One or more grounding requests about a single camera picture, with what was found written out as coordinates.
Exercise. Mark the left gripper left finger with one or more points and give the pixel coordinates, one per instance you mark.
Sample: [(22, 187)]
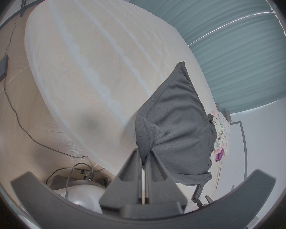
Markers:
[(126, 187)]

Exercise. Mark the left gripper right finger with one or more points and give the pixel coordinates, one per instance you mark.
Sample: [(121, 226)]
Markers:
[(162, 187)]

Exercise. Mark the black T-shirt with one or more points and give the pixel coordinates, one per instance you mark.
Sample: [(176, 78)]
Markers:
[(176, 127)]

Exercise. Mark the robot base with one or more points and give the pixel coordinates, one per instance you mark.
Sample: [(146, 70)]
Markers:
[(85, 197)]

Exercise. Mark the bed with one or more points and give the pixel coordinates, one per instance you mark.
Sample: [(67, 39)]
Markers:
[(85, 68)]

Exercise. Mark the purple garment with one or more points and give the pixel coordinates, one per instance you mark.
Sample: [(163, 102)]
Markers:
[(219, 156)]

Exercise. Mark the white printed garment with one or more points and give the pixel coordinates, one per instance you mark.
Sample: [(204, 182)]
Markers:
[(218, 137)]

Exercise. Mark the white printed pillow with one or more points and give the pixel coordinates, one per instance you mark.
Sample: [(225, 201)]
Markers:
[(227, 127)]

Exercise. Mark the grey bedside table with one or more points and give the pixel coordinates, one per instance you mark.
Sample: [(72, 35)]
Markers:
[(228, 114)]

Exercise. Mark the blue-green curtain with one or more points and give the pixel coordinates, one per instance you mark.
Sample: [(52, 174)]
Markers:
[(193, 8), (247, 68)]

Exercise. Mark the black power adapter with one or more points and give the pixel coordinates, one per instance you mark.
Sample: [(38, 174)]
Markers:
[(2, 68)]

